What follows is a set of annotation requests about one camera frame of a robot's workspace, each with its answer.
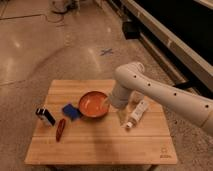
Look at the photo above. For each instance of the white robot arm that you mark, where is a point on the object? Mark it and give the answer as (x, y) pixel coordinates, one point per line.
(130, 77)

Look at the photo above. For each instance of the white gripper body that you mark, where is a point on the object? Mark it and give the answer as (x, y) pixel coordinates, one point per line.
(122, 115)

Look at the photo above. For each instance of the red marker pen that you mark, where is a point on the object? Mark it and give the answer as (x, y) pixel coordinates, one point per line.
(60, 129)

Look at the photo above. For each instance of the wooden table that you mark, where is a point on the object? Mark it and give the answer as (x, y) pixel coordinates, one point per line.
(104, 141)

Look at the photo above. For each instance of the blue sponge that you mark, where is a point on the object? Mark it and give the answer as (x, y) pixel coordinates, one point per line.
(70, 111)

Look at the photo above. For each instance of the white plastic bottle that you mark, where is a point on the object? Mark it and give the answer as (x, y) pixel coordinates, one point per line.
(137, 114)

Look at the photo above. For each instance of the orange bowl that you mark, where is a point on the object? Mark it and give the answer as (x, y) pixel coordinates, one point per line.
(93, 105)

